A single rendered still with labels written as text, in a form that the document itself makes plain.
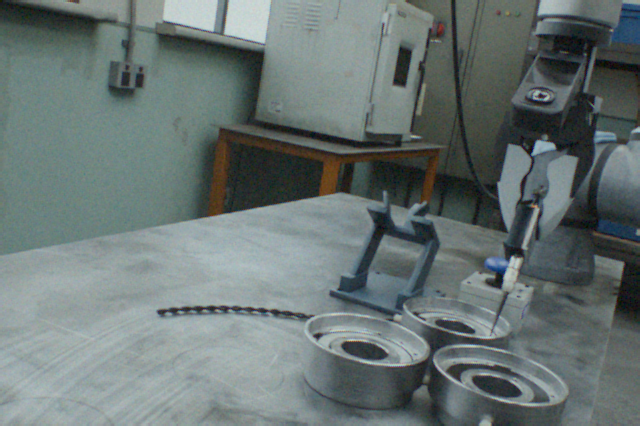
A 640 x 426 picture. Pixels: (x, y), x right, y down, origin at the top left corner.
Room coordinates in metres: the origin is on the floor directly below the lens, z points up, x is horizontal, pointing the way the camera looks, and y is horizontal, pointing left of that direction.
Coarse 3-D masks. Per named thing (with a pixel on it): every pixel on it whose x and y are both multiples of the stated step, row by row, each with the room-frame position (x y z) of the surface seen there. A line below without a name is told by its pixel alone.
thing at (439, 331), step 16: (416, 304) 0.65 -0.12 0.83; (432, 304) 0.66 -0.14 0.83; (448, 304) 0.66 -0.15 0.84; (464, 304) 0.66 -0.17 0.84; (416, 320) 0.59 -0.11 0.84; (432, 320) 0.62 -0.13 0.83; (448, 320) 0.63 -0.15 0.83; (464, 320) 0.64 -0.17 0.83; (480, 320) 0.65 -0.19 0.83; (432, 336) 0.57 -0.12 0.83; (448, 336) 0.56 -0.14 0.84; (464, 336) 0.56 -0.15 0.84; (480, 336) 0.57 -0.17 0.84; (496, 336) 0.57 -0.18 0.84; (432, 352) 0.57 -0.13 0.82
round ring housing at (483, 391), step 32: (448, 352) 0.52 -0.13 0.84; (480, 352) 0.54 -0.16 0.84; (448, 384) 0.46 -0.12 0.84; (480, 384) 0.51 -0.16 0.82; (512, 384) 0.50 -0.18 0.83; (544, 384) 0.51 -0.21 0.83; (448, 416) 0.47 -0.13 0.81; (480, 416) 0.44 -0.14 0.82; (512, 416) 0.44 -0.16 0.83; (544, 416) 0.44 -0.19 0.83
